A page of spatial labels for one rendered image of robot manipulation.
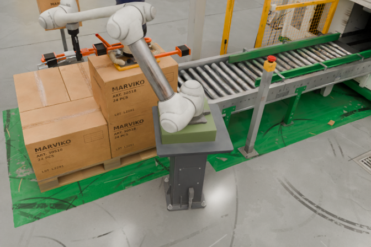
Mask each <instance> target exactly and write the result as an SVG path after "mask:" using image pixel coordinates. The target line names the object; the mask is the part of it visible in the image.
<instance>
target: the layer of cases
mask: <svg viewBox="0 0 371 247"><path fill-rule="evenodd" d="M13 78H14V84H15V91H16V94H17V101H18V107H19V113H20V120H21V123H22V130H23V136H24V143H25V147H26V149H27V152H28V155H29V158H30V161H31V164H32V166H33V169H34V173H35V176H36V178H37V181H39V180H42V179H46V178H49V177H52V176H55V175H59V174H62V173H66V172H68V171H72V170H75V169H79V168H83V167H86V166H88V165H92V164H95V163H99V162H102V161H105V160H108V159H111V158H115V157H118V156H121V155H124V154H128V153H131V152H135V151H138V150H141V149H144V148H148V147H151V146H155V145H156V141H155V130H154V125H153V114H152V112H150V113H147V114H143V115H140V116H137V117H133V118H130V119H127V120H124V121H120V122H116V123H113V124H110V125H109V124H108V122H107V120H106V119H105V117H104V115H103V113H102V112H101V110H100V108H99V106H98V105H97V103H96V101H95V99H94V98H93V92H92V85H91V77H90V72H89V65H88V62H82V63H76V64H72V65H66V66H60V67H54V68H48V69H42V70H39V71H33V72H27V73H21V74H15V75H13Z"/></svg>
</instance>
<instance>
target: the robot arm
mask: <svg viewBox="0 0 371 247"><path fill-rule="evenodd" d="M155 16H156V9H155V7H154V6H153V5H151V4H149V3H146V2H130V3H124V4H120V5H116V6H109V7H102V8H96V9H91V10H86V11H82V12H78V6H77V2H76V0H60V5H59V6H58V7H55V8H51V9H48V10H46V11H44V12H43V13H41V14H40V16H39V24H40V25H41V27H43V28H44V29H53V28H55V29H56V28H60V27H63V26H66V29H67V32H68V34H69V35H71V40H72V45H73V50H74V51H76V52H75V53H76V57H77V61H81V51H80V46H79V41H78V36H77V34H79V33H80V31H79V27H80V25H79V22H82V21H86V20H93V19H100V18H107V17H110V18H109V19H108V21H107V24H106V29H107V33H108V34H109V36H110V37H111V38H113V39H115V40H119V41H120V42H121V43H122V44H123V45H125V46H128V48H129V50H130V51H131V53H132V55H133V57H134V58H135V60H136V61H137V64H138V65H139V67H140V68H141V70H142V72H143V74H144V75H145V77H146V79H147V80H148V82H149V84H150V86H151V87H152V89H153V91H154V92H155V94H156V95H157V97H158V99H159V102H158V109H159V112H160V124H161V126H162V128H163V129H164V130H165V131H167V132H169V133H174V132H177V131H180V130H182V129H184V128H185V127H186V126H187V125H194V124H206V123H207V119H206V118H205V115H209V114H210V110H205V109H203V107H204V89H203V87H202V85H201V84H200V83H199V82H198V81H196V80H188V81H186V82H184V83H183V84H182V86H181V88H180V91H179V93H176V92H174V91H173V89H172V87H171V86H170V84H169V82H168V80H167V78H166V77H165V75H164V73H163V72H162V69H161V68H160V66H159V64H158V63H157V61H156V59H155V57H154V55H153V54H152V52H151V50H150V48H149V46H148V45H147V43H146V41H145V39H144V37H143V36H144V33H143V30H142V25H144V24H145V23H146V22H150V21H152V20H153V19H154V18H155Z"/></svg>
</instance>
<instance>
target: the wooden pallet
mask: <svg viewBox="0 0 371 247"><path fill-rule="evenodd" d="M155 156H157V150H156V145H155V146H151V147H148V148H144V149H141V150H138V151H135V152H131V153H128V154H124V155H121V156H118V157H115V158H111V159H108V160H105V161H102V162H99V163H95V164H92V165H88V166H86V167H83V168H79V169H75V170H72V171H68V172H66V173H62V174H59V175H55V176H52V177H49V178H46V179H42V180H39V181H37V182H38V185H39V188H40V191H41V192H45V191H49V190H52V189H55V188H57V187H61V186H64V185H67V184H70V183H73V182H76V181H80V180H83V179H86V178H90V177H92V176H95V175H99V174H102V173H105V172H108V171H111V170H114V169H117V168H121V167H124V166H127V165H130V164H133V163H136V162H140V161H142V160H145V159H149V158H152V157H155Z"/></svg>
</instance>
